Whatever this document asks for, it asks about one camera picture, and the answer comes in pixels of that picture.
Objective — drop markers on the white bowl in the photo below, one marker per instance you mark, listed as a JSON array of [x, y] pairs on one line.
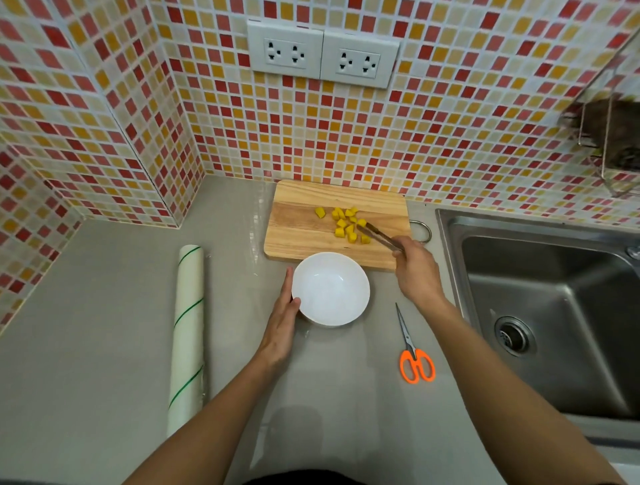
[[331, 290]]

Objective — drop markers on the metal tongs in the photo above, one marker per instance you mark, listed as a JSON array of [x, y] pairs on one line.
[[377, 236]]

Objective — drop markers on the green striped wrap roll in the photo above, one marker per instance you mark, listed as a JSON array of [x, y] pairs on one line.
[[189, 325]]

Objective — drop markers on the wooden cutting board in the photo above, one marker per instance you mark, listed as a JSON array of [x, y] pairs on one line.
[[300, 225]]

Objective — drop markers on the person's left hand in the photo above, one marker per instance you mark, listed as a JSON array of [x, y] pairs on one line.
[[279, 330]]

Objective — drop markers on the metal sink drain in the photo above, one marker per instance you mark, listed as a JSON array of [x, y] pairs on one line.
[[514, 336]]

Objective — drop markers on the person's right forearm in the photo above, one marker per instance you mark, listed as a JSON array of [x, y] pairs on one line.
[[505, 399]]

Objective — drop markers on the pile of yellow fruit cubes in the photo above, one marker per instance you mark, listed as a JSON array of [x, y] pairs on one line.
[[345, 220]]

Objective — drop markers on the person's right hand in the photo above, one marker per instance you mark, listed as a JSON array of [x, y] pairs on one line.
[[417, 275]]

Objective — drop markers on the person's left thumb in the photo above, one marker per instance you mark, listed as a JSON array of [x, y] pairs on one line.
[[297, 305]]

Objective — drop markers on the stainless steel sink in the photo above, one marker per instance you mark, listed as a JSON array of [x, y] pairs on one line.
[[575, 300]]

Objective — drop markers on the dark scouring pad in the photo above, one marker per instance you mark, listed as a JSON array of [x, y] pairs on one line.
[[612, 130]]

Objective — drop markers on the white wall socket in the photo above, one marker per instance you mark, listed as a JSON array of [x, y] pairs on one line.
[[359, 61], [285, 50]]

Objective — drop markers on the person's left forearm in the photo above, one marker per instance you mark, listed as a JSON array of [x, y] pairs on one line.
[[210, 429]]

